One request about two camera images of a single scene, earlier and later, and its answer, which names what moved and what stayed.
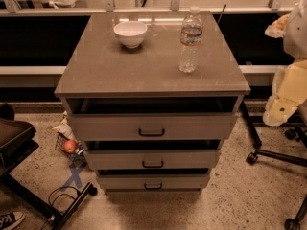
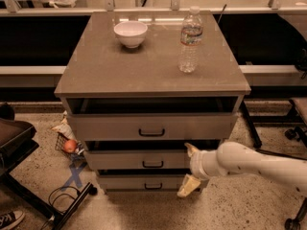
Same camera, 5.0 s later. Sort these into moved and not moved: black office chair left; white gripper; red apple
Moved: white gripper
Not moved: black office chair left; red apple
